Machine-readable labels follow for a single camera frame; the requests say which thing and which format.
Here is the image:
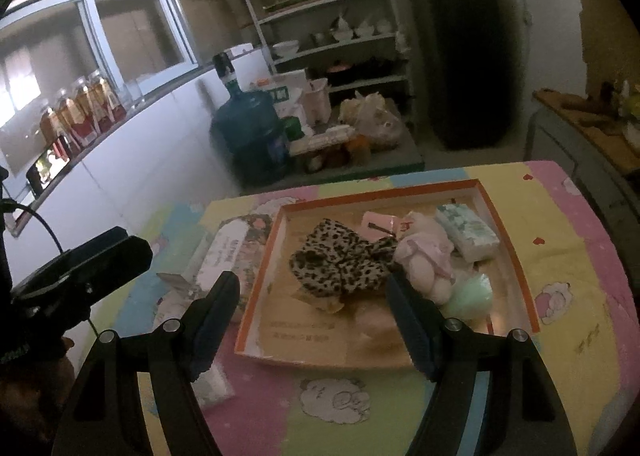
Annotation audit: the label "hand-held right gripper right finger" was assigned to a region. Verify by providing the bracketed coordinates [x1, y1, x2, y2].
[385, 272, 576, 456]

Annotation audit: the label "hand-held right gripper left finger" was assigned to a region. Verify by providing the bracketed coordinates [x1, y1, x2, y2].
[50, 271, 242, 456]

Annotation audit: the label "mint green sponge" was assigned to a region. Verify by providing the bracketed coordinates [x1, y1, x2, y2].
[440, 272, 493, 321]

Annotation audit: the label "orange rimmed cardboard tray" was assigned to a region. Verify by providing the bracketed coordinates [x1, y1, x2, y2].
[234, 179, 542, 371]

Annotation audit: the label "leopard print hair bow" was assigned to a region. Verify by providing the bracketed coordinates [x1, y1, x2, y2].
[289, 217, 398, 299]

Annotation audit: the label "white green tissue pack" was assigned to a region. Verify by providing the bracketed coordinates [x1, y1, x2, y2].
[434, 203, 500, 263]

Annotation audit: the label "pink cloth packet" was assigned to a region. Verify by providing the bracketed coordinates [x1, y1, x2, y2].
[361, 211, 403, 239]

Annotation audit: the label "clear plastic packet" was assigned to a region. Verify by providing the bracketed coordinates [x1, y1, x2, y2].
[192, 363, 236, 409]

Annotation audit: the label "small white box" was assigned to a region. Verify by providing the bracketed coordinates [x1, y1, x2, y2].
[152, 270, 211, 331]

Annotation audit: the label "pink white wipes pack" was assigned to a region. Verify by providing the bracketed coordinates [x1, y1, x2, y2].
[192, 215, 277, 309]

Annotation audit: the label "black smartphone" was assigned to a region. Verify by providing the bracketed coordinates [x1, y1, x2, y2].
[26, 148, 66, 197]

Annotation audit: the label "row of amber bottles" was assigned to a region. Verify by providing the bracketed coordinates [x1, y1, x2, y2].
[39, 76, 130, 149]

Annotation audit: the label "green low table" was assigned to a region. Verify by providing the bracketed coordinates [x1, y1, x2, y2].
[240, 126, 426, 187]

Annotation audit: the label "blue water jug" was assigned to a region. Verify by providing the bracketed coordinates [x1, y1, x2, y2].
[209, 53, 293, 187]

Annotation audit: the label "flat printed box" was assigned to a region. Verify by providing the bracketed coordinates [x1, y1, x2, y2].
[290, 128, 352, 155]

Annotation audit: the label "clear plastic bag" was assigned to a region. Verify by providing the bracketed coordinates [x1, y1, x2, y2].
[340, 90, 403, 151]

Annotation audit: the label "white green carton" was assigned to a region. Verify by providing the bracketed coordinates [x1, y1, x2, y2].
[260, 70, 308, 127]

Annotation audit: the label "pale pink bucket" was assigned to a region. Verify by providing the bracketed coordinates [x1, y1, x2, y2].
[305, 78, 332, 125]

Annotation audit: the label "dark refrigerator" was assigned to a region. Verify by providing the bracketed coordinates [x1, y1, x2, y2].
[404, 0, 511, 151]

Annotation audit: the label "wooden board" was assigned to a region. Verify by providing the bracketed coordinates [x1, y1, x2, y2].
[532, 88, 640, 171]

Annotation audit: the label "white ceramic dishes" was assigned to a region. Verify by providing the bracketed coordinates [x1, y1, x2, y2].
[272, 16, 396, 56]

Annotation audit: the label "flower vase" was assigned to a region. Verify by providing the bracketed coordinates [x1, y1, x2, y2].
[610, 80, 640, 141]

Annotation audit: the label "grey metal shelf rack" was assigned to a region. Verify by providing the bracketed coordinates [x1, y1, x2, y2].
[240, 0, 416, 137]

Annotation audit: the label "cardboard sheet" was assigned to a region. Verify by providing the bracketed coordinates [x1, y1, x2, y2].
[577, 0, 640, 96]

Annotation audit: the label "black cable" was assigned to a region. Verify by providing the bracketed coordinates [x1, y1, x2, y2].
[0, 201, 97, 337]

